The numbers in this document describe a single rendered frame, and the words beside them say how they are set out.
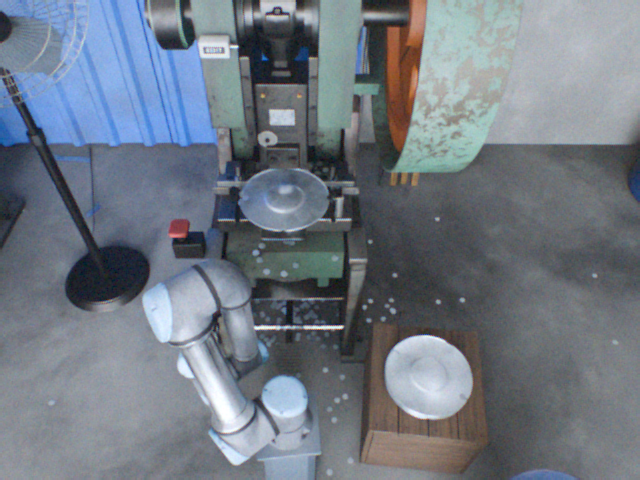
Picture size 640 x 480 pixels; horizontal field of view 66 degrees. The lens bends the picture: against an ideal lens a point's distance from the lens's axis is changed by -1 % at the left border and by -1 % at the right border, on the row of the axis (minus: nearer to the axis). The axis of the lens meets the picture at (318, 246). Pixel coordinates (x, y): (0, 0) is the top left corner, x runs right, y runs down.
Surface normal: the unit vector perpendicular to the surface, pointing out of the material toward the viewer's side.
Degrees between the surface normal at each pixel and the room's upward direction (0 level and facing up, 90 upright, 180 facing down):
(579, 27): 90
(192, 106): 90
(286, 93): 90
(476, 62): 76
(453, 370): 0
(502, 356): 0
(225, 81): 90
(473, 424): 0
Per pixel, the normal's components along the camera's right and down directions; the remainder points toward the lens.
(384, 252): 0.02, -0.64
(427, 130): 0.02, 0.87
